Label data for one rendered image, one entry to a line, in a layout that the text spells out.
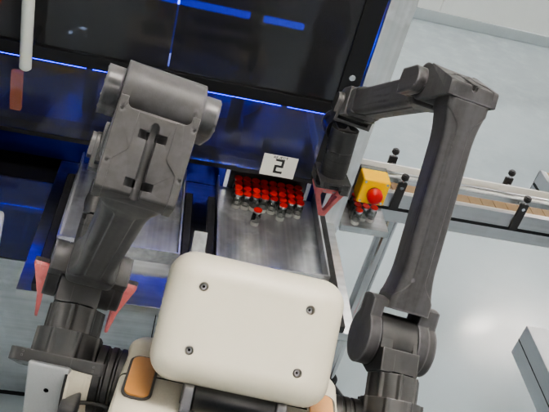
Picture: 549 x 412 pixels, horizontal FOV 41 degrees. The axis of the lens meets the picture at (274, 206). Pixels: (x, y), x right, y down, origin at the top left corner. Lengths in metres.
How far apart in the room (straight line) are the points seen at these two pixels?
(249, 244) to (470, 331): 1.66
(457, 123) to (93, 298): 0.54
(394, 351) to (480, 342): 2.19
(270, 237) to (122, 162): 1.12
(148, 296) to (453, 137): 0.76
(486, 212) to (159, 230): 0.92
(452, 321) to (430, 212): 2.20
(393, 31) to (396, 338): 0.82
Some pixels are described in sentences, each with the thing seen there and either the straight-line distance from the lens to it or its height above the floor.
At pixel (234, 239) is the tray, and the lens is 1.72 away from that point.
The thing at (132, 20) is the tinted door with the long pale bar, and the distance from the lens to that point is 1.63.
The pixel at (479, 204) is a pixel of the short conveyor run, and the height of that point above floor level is 0.93.
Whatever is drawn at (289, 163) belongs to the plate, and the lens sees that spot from 1.76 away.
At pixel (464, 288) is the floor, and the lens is 3.42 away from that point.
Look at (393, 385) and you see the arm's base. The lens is 0.99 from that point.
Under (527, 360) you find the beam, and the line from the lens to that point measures 2.41.
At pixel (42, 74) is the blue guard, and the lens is 1.70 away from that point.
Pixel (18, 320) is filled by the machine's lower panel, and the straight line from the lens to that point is 2.16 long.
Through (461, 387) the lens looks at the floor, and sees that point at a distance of 2.94.
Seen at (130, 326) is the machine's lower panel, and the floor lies 0.42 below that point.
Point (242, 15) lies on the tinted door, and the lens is 1.61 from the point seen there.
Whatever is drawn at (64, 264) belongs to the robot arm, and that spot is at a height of 1.28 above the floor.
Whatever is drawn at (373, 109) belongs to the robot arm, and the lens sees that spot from 1.33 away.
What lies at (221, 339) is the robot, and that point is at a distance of 0.83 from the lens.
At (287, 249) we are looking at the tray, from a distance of 1.74.
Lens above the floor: 1.91
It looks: 33 degrees down
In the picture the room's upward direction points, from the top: 16 degrees clockwise
